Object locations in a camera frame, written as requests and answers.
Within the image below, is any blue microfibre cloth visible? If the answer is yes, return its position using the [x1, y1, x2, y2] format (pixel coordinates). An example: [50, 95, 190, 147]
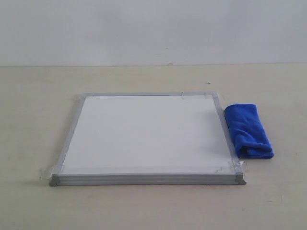
[224, 104, 274, 159]

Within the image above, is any white board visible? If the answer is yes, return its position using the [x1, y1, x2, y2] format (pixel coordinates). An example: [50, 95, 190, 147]
[49, 92, 246, 186]

